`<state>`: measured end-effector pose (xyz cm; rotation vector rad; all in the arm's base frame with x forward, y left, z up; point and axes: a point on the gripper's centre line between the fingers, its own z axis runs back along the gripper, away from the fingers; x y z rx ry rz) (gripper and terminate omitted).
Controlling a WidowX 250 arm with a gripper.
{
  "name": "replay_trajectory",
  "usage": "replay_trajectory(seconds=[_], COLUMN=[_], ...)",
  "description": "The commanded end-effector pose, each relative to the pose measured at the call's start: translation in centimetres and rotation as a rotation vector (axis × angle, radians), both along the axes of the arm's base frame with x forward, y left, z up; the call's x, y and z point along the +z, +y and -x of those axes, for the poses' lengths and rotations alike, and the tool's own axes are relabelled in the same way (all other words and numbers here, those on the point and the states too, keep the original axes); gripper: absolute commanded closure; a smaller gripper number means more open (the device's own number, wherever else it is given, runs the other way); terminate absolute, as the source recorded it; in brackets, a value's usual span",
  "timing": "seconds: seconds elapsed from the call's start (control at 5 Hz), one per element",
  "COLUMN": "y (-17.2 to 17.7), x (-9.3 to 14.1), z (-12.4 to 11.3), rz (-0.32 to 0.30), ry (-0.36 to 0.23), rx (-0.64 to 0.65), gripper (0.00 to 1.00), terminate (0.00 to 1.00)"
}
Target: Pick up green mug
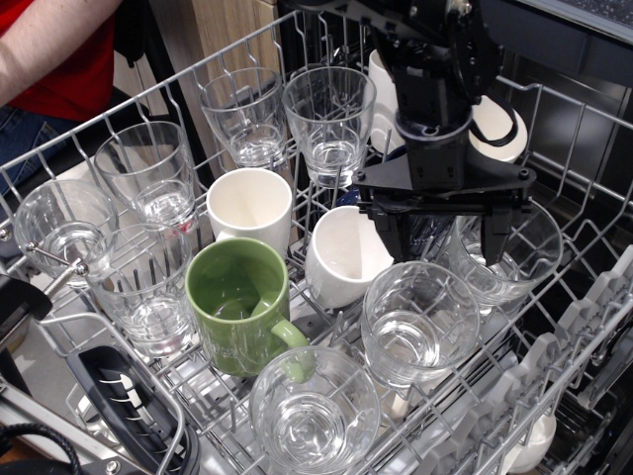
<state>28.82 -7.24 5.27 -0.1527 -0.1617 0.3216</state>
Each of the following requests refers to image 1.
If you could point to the tall white cup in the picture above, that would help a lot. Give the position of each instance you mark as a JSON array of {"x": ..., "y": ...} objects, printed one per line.
[{"x": 251, "y": 203}]

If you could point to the grey plastic tine holder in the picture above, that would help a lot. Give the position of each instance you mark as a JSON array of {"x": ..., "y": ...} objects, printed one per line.
[{"x": 494, "y": 428}]

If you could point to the green ceramic mug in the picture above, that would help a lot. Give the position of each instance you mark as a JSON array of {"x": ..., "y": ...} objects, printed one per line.
[{"x": 239, "y": 290}]

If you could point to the white bowl lower rack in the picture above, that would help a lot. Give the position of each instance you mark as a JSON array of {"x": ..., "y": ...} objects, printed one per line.
[{"x": 525, "y": 457}]

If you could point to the clear glass back left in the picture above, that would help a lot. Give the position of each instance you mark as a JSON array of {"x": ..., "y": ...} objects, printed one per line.
[{"x": 244, "y": 110}]

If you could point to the black clamp with metal screw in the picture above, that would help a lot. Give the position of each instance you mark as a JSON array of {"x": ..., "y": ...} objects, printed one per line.
[{"x": 22, "y": 302}]

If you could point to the red shirt torso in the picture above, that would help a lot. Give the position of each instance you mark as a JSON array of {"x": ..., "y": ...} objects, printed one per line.
[{"x": 78, "y": 89}]

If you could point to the black rack handle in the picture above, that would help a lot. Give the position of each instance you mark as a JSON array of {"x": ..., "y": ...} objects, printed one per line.
[{"x": 127, "y": 402}]

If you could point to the clear glass centre front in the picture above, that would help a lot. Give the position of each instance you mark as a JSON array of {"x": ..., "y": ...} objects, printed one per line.
[{"x": 419, "y": 321}]

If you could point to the dark blue mug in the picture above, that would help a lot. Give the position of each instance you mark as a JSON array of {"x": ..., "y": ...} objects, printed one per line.
[{"x": 349, "y": 198}]

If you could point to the white tapered cup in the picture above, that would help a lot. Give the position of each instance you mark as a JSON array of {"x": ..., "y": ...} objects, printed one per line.
[{"x": 495, "y": 123}]

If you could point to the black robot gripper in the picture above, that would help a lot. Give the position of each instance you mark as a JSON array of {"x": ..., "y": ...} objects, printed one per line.
[{"x": 441, "y": 173}]

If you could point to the person forearm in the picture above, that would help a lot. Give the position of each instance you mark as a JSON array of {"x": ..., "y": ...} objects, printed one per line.
[{"x": 43, "y": 37}]

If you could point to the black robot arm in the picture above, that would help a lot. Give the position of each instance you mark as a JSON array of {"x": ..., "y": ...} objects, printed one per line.
[{"x": 442, "y": 61}]

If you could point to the clear glass right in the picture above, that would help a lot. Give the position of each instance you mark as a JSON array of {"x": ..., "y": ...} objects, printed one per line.
[{"x": 533, "y": 250}]

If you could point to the clear glass far left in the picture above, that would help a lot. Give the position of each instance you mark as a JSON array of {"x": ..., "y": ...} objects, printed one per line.
[{"x": 61, "y": 221}]

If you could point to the tall clear glass left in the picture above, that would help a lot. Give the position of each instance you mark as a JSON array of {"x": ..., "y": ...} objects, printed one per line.
[{"x": 149, "y": 168}]

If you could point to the ribbed clear glass front left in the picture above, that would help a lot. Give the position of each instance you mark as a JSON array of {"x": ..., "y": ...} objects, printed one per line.
[{"x": 137, "y": 274}]

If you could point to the clear glass back centre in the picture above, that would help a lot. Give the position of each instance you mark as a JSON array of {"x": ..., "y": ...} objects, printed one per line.
[{"x": 330, "y": 112}]

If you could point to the clear glass bottom front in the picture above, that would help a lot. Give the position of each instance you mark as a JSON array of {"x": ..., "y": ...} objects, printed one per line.
[{"x": 314, "y": 410}]

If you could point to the round white mug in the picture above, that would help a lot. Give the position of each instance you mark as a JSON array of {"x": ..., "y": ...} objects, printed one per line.
[{"x": 344, "y": 256}]

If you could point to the white mug with handle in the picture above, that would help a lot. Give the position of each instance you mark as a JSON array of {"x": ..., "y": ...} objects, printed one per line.
[{"x": 384, "y": 135}]

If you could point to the grey wire dishwasher rack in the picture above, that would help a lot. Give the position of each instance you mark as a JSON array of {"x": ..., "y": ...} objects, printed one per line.
[{"x": 579, "y": 144}]

